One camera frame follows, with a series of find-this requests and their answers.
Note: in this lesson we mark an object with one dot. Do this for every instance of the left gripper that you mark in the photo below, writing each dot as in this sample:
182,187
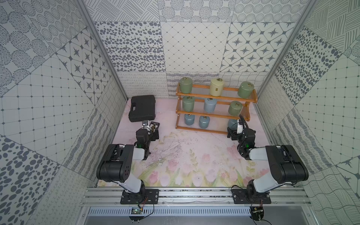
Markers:
149,128

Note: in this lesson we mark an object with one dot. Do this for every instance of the green canister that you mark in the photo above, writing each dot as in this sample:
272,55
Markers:
186,84
245,89
235,108
188,103

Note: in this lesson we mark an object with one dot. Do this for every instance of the cream yellow canister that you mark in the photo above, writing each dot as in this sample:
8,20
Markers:
216,87

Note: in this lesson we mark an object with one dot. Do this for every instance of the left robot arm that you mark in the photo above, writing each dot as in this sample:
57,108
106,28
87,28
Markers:
115,165

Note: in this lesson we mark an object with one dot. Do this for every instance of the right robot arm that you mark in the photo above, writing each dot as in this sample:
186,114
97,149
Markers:
286,167

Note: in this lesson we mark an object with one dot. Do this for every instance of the wooden three-tier shelf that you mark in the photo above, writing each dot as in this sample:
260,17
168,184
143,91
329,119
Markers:
201,93

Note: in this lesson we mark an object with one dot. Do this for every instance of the black battery holder tray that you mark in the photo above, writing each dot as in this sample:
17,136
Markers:
154,126

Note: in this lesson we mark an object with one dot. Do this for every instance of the blue canister bottom right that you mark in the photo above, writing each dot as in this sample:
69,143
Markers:
233,124

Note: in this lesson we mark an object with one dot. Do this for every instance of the blue canister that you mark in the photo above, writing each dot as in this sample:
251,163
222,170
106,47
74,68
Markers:
209,105
204,122
189,119
233,124

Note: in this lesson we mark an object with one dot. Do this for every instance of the black plastic tool case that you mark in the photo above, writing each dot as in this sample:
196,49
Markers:
142,108

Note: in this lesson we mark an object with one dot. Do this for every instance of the floral pink table mat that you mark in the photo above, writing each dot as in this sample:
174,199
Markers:
186,158

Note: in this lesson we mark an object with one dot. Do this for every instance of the blue canister bottom centre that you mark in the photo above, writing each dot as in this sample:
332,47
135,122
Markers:
204,122

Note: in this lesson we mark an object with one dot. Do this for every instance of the blue canister bottom left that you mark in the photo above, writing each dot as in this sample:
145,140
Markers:
189,119

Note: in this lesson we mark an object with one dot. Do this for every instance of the blue canister middle centre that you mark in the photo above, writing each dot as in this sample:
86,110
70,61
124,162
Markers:
209,105

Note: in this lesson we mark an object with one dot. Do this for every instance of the green circuit board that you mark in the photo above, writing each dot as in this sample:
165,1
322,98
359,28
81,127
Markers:
136,214

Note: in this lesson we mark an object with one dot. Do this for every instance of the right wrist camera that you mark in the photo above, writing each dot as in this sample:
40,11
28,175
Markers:
239,128

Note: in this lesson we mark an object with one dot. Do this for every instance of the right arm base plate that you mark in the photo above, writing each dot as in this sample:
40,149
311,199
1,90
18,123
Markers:
241,196

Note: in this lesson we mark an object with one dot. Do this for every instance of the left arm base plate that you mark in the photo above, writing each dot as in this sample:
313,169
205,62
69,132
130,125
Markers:
139,196

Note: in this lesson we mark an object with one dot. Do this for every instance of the aluminium mounting rail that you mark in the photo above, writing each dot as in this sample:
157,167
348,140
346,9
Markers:
202,196

